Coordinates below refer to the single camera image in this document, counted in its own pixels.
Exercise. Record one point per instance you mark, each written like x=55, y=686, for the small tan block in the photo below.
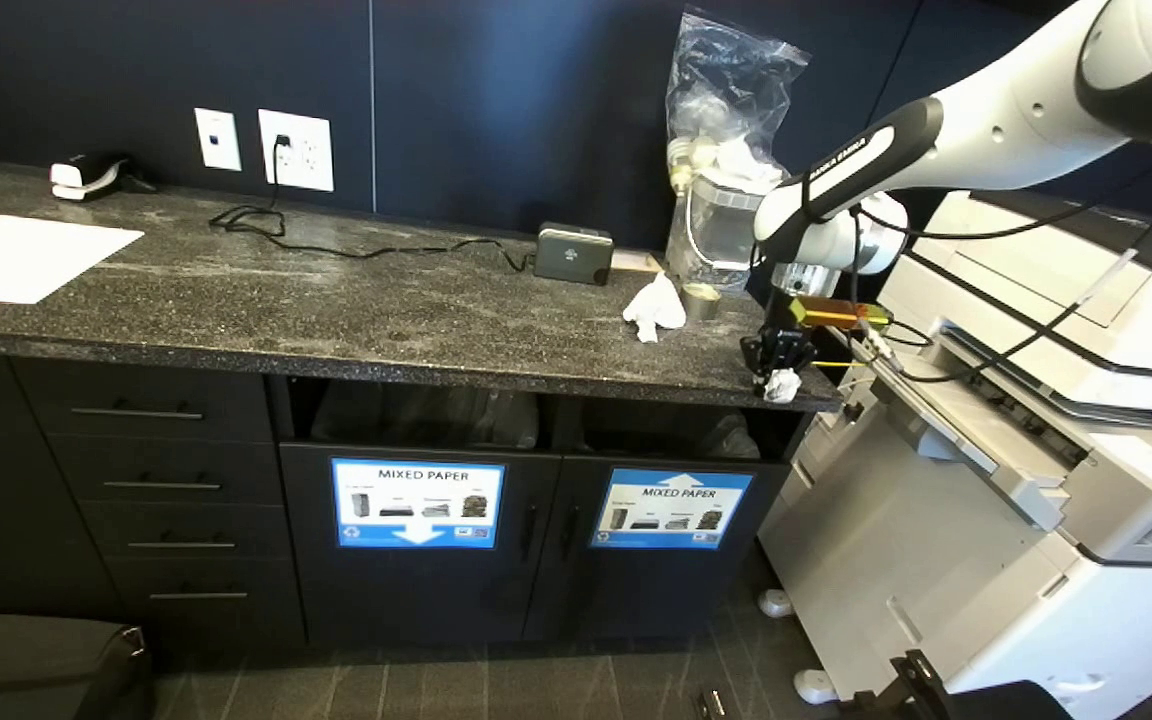
x=637, y=263

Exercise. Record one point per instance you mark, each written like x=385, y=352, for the white office printer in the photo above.
x=1001, y=535

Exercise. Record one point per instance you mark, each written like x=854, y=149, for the blue sign with down arrow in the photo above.
x=419, y=507

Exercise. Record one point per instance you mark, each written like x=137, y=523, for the yellow camera mount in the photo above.
x=840, y=314

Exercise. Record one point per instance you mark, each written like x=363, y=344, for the black adapter box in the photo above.
x=572, y=254

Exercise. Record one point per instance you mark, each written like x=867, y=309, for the white printed tissue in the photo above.
x=782, y=388

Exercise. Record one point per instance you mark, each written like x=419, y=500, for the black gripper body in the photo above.
x=776, y=350

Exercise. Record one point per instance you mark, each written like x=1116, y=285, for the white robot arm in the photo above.
x=1001, y=120

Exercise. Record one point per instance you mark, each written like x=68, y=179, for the small metal floor object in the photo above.
x=708, y=700

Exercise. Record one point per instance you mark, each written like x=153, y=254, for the small white wall plate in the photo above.
x=219, y=139

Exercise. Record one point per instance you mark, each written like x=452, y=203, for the blue sign with up arrow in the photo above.
x=671, y=511

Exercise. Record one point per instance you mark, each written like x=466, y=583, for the clear plastic bucket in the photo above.
x=721, y=235

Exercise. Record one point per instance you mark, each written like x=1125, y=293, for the black drawer cabinet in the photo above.
x=156, y=514

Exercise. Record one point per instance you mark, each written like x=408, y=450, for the white wall outlet plate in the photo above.
x=296, y=149

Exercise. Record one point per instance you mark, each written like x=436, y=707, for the plain black cabinet door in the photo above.
x=16, y=483

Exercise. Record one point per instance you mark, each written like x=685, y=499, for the white printer caster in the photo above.
x=815, y=686
x=774, y=600

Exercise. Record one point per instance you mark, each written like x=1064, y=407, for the plain white tissue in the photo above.
x=655, y=309

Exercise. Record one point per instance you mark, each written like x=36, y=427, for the white paper sheet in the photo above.
x=22, y=258

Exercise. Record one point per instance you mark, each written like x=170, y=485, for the black tripod clamp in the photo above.
x=903, y=686

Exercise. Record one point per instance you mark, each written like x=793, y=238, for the small metal cup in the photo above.
x=701, y=301

